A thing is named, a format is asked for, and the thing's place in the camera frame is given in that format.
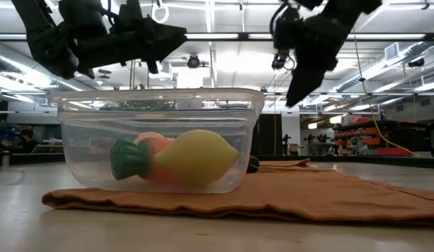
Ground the round black ceiling camera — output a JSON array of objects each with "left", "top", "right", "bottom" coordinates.
[{"left": 186, "top": 53, "right": 202, "bottom": 69}]

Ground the clear plastic tupperware container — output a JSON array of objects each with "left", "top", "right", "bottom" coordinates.
[{"left": 47, "top": 87, "right": 266, "bottom": 195}]

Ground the brown cloth mat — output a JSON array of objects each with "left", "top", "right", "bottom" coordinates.
[{"left": 41, "top": 158, "right": 434, "bottom": 225}]

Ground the black ceiling camera with cable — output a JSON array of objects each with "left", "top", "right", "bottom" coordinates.
[{"left": 271, "top": 50, "right": 296, "bottom": 71}]

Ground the orange toy carrot green top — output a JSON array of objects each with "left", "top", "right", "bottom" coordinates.
[{"left": 109, "top": 132, "right": 180, "bottom": 183}]

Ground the yellow toy lemon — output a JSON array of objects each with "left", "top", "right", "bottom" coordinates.
[{"left": 153, "top": 129, "right": 240, "bottom": 187}]

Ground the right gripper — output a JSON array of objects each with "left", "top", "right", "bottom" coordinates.
[{"left": 272, "top": 3, "right": 349, "bottom": 108}]

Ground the white hanging cable loop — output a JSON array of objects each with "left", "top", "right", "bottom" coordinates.
[{"left": 150, "top": 2, "right": 170, "bottom": 25}]

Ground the yellow hanging cable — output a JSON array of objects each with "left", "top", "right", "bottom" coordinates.
[{"left": 356, "top": 76, "right": 423, "bottom": 158}]

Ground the black room pillar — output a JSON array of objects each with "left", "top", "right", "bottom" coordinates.
[{"left": 251, "top": 113, "right": 284, "bottom": 157}]

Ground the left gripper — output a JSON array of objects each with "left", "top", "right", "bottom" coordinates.
[{"left": 58, "top": 0, "right": 188, "bottom": 80}]

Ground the shelf with orange bins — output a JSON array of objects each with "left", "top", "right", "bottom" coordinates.
[{"left": 334, "top": 117, "right": 434, "bottom": 157}]

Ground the person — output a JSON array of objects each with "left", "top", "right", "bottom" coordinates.
[{"left": 13, "top": 128, "right": 40, "bottom": 154}]

